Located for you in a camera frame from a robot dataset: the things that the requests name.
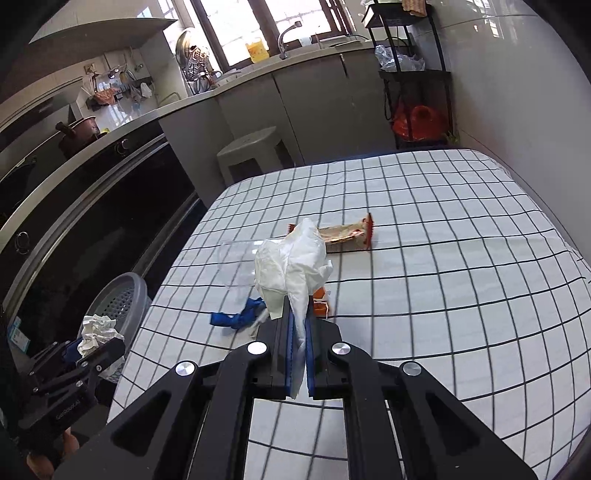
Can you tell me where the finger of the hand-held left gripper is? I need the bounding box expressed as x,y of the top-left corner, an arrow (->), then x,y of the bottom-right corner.
28,340 -> 77,376
69,338 -> 126,385

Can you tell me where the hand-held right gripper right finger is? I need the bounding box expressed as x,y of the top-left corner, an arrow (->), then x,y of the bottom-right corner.
305,316 -> 539,480

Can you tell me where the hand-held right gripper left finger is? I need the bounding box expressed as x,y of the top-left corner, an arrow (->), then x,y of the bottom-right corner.
53,295 -> 305,480

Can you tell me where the white paper ball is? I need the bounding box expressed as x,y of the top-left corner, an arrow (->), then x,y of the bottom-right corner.
76,315 -> 118,358

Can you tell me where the orange peel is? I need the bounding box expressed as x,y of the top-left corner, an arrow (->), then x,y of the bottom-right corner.
313,286 -> 334,320

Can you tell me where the grey perforated waste basket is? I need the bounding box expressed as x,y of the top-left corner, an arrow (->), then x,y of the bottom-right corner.
76,272 -> 151,384

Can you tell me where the blue plastic strip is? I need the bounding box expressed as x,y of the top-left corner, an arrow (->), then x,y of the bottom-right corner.
210,298 -> 267,330

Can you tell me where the white tissue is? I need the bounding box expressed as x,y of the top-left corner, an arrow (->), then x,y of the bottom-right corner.
254,218 -> 333,370

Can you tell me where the clear plastic cup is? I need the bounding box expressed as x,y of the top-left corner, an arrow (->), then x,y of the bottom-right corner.
221,239 -> 260,289

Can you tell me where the beige red snack wrapper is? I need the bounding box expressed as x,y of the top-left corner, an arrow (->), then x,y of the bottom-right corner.
288,213 -> 375,254

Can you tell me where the person's left hand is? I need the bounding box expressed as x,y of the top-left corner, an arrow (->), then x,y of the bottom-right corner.
25,427 -> 80,469

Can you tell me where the blue label sticker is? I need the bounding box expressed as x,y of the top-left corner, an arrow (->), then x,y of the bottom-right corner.
7,316 -> 33,358

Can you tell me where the black built-in stove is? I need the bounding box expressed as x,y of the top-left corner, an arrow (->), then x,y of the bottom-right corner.
0,115 -> 208,356

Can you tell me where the beige plastic stool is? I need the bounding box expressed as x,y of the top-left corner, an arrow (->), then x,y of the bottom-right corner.
217,126 -> 296,185

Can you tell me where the copper pot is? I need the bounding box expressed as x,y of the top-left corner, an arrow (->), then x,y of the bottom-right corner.
55,117 -> 100,158

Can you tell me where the grey kitchen counter cabinet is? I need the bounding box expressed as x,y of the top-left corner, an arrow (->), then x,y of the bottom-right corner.
159,39 -> 402,208

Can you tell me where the orange plastic bag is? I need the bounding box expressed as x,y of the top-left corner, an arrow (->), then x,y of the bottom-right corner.
392,104 -> 448,141

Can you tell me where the black metal shelf rack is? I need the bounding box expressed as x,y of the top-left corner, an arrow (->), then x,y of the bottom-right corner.
362,0 -> 455,148

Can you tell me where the metal dish rack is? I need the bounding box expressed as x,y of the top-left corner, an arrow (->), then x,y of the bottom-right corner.
174,28 -> 222,95

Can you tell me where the clear plastic bag on rack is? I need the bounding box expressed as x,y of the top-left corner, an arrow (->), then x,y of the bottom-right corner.
374,45 -> 426,72

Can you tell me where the chrome kitchen faucet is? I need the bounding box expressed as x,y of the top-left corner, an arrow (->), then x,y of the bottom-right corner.
277,21 -> 303,61

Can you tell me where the grey range hood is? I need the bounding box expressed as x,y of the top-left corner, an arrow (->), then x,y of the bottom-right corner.
28,16 -> 178,112

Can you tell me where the wooden framed window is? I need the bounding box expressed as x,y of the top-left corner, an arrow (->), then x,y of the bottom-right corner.
185,0 -> 370,70

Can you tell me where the wall utensil rack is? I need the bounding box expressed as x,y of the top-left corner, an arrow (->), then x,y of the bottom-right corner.
85,65 -> 153,112

